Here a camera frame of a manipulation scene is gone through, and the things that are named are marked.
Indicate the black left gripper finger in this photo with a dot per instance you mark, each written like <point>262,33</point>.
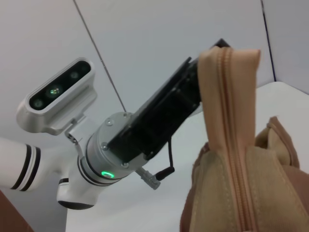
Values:
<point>220,44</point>

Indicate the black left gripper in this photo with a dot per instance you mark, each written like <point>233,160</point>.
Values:
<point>149,125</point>

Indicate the khaki canvas food bag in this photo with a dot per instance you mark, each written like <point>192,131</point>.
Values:
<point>217,181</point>

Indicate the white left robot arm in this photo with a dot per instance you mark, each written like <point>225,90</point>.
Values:
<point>31,164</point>

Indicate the silver left wrist depth camera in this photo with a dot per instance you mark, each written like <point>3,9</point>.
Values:
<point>72,106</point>

